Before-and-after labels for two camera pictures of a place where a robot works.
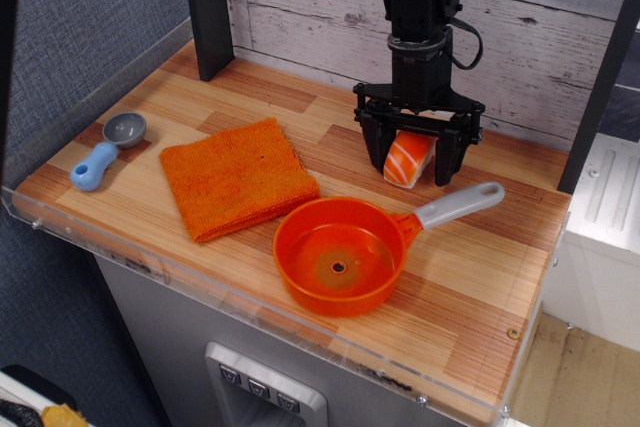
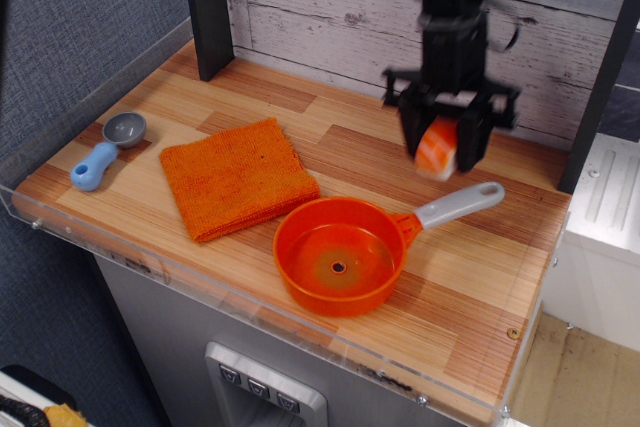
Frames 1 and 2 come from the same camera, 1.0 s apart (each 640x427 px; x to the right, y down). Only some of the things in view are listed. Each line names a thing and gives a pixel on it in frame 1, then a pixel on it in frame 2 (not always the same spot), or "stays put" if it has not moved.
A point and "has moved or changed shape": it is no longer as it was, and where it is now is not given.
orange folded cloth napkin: [236, 177] stays put
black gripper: [421, 91] to [454, 73]
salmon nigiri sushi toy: [406, 157] has moved or changed shape
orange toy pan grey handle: [342, 256] stays put
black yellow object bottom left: [28, 400] stays put
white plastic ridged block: [593, 283] stays put
